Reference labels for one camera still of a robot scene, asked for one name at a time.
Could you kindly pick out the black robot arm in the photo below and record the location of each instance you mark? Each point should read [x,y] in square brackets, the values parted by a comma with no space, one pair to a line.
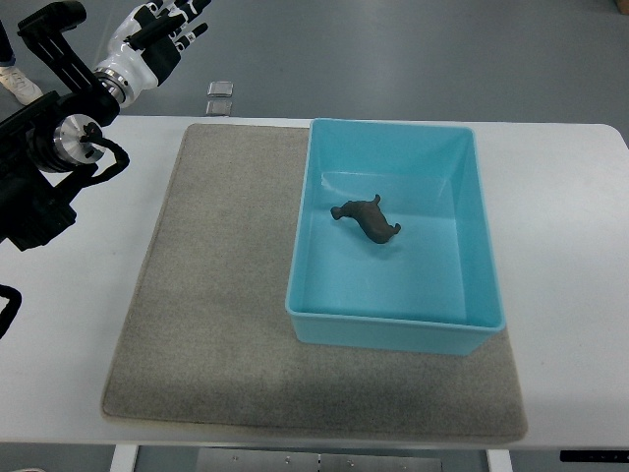
[54,147]

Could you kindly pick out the blue plastic box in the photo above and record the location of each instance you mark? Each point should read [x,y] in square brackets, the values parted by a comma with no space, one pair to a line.
[432,288]

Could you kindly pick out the grey felt mat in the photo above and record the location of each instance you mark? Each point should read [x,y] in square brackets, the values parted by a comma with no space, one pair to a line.
[207,340]

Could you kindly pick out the white sneaker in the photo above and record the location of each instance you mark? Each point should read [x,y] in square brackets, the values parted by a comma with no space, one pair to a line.
[22,88]

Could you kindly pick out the black table control panel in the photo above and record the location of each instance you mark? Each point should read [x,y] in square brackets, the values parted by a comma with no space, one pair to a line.
[594,456]

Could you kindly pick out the metal table crossbar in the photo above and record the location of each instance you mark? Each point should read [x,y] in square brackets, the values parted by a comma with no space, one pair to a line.
[223,459]

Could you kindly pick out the brown toy hippo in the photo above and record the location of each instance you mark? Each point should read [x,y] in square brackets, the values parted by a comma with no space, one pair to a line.
[369,217]

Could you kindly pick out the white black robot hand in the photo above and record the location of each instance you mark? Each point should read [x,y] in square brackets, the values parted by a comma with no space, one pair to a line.
[146,48]

